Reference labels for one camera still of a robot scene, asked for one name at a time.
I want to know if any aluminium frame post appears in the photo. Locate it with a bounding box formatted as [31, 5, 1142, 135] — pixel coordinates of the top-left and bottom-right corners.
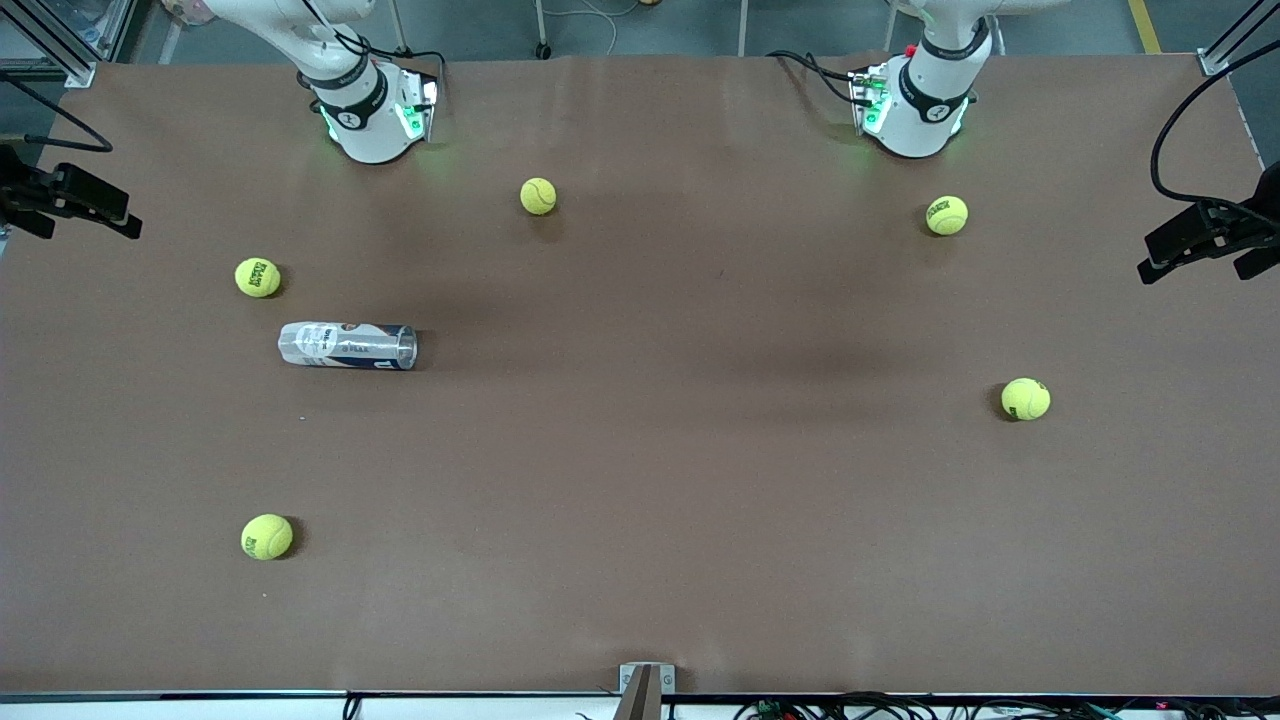
[0, 0, 98, 89]
[1197, 0, 1280, 78]

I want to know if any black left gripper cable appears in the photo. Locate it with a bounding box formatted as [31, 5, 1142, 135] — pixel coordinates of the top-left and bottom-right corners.
[1150, 38, 1280, 206]

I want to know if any tangled black cable bundle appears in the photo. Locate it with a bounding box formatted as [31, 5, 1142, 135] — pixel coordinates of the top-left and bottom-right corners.
[735, 692, 1280, 720]

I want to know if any clear plastic tennis ball can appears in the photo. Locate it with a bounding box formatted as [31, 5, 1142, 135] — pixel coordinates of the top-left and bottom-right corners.
[277, 321, 419, 372]

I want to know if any black left arm base cable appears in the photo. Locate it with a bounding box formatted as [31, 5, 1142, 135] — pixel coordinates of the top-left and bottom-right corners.
[766, 50, 871, 106]

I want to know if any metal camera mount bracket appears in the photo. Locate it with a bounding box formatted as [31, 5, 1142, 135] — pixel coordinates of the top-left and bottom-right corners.
[618, 663, 676, 720]

